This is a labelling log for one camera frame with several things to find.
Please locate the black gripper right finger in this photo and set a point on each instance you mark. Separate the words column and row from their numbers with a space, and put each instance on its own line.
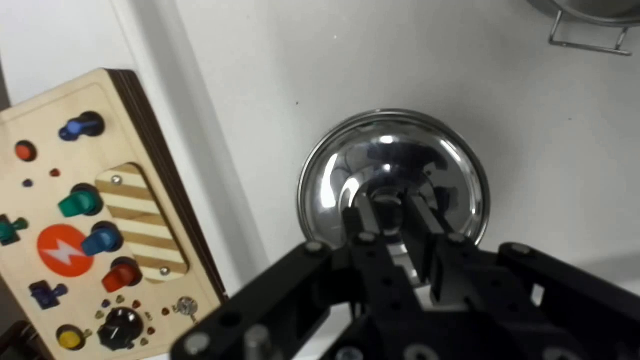
column 532, row 300

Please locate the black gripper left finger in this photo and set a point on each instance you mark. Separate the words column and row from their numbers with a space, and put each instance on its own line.
column 301, row 292

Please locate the white round table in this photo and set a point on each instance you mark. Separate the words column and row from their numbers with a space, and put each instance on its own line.
column 280, row 80

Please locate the wooden busy board toy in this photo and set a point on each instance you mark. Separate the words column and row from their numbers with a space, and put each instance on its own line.
column 60, row 212

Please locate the small steel pot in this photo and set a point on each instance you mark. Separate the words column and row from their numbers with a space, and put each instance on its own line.
column 592, row 16

